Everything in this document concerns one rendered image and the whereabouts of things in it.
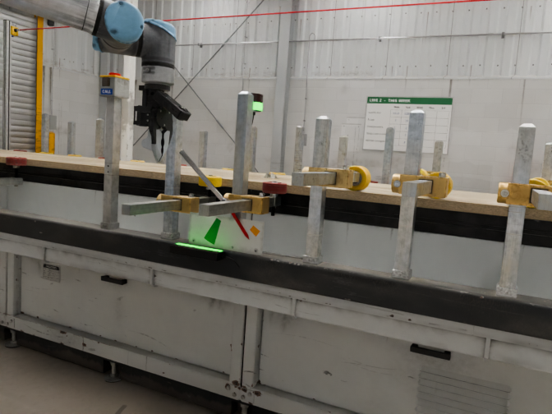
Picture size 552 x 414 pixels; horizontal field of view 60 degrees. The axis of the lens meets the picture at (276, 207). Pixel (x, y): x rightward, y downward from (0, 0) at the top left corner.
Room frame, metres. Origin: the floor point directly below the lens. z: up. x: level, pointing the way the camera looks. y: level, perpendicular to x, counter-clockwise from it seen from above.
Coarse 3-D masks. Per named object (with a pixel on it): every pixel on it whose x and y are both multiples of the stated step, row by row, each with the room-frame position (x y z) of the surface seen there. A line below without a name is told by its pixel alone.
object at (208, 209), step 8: (232, 200) 1.34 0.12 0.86; (240, 200) 1.36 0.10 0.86; (248, 200) 1.39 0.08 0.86; (272, 200) 1.53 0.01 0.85; (280, 200) 1.59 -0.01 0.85; (200, 208) 1.21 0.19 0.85; (208, 208) 1.20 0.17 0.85; (216, 208) 1.23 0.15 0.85; (224, 208) 1.27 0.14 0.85; (232, 208) 1.31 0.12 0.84; (240, 208) 1.34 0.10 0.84; (248, 208) 1.39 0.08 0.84; (208, 216) 1.20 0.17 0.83
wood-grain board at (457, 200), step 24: (72, 168) 2.01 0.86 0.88; (96, 168) 1.96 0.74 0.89; (120, 168) 1.91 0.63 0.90; (144, 168) 2.00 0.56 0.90; (192, 168) 2.34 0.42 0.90; (288, 192) 1.60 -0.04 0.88; (336, 192) 1.53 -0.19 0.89; (360, 192) 1.50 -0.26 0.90; (384, 192) 1.55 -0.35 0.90; (456, 192) 1.86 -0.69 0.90; (480, 192) 1.99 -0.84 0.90; (528, 216) 1.30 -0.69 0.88
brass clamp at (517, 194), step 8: (504, 184) 1.14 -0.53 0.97; (512, 184) 1.12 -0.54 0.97; (520, 184) 1.11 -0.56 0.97; (528, 184) 1.11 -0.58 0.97; (504, 192) 1.12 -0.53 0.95; (512, 192) 1.12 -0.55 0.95; (520, 192) 1.11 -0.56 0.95; (528, 192) 1.10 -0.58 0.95; (504, 200) 1.13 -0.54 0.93; (512, 200) 1.12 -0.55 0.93; (520, 200) 1.11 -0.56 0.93; (528, 200) 1.10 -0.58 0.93
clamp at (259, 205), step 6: (228, 198) 1.44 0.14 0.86; (234, 198) 1.43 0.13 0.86; (240, 198) 1.42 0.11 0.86; (246, 198) 1.41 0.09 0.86; (252, 198) 1.40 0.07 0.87; (258, 198) 1.39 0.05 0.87; (264, 198) 1.40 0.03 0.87; (252, 204) 1.40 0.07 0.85; (258, 204) 1.39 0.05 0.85; (264, 204) 1.41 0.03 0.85; (252, 210) 1.40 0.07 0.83; (258, 210) 1.39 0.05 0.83; (264, 210) 1.41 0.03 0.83
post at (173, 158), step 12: (180, 132) 1.55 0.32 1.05; (180, 144) 1.55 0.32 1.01; (168, 156) 1.54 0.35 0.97; (180, 156) 1.56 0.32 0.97; (168, 168) 1.54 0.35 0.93; (180, 168) 1.56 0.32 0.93; (168, 180) 1.54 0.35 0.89; (180, 180) 1.56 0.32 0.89; (168, 192) 1.54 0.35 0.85; (168, 216) 1.54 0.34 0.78; (168, 228) 1.54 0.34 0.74
